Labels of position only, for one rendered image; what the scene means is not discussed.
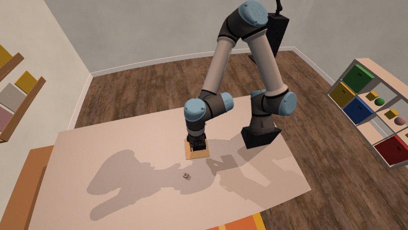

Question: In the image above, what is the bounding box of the tan mat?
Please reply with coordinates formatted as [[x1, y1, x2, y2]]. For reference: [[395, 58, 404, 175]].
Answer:
[[185, 139, 209, 159]]

